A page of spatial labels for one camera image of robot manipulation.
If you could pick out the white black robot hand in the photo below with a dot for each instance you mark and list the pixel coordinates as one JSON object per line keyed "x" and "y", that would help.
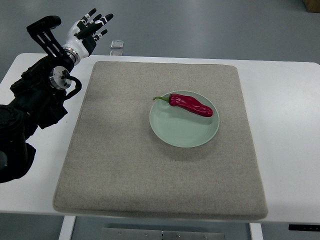
{"x": 83, "y": 36}

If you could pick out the red chili pepper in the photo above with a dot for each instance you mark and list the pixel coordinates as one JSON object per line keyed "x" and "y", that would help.
{"x": 187, "y": 103}

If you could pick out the pale green plate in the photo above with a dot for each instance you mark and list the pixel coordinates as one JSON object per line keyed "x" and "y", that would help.
{"x": 181, "y": 128}

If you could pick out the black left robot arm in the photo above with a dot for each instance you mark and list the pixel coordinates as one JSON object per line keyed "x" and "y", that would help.
{"x": 38, "y": 101}

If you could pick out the clear floor socket cover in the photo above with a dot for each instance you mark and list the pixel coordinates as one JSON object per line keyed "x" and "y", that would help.
{"x": 117, "y": 44}

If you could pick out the beige felt mat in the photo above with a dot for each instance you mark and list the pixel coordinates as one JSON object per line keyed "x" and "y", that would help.
{"x": 116, "y": 165}

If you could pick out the white table left leg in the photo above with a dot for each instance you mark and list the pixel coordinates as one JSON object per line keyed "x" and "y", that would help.
{"x": 67, "y": 228}

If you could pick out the white table leg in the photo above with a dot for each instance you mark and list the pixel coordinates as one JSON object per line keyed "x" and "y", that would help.
{"x": 256, "y": 231}
{"x": 67, "y": 228}

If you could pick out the cardboard box corner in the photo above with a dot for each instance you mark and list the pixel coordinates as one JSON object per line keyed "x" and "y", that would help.
{"x": 312, "y": 6}

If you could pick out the white table right leg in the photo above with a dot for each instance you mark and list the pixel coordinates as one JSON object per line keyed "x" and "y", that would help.
{"x": 256, "y": 231}

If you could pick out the black table control panel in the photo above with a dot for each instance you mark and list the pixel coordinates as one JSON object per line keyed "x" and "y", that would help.
{"x": 304, "y": 227}

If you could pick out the metal table base plate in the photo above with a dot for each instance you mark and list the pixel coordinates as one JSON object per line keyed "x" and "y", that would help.
{"x": 147, "y": 234}

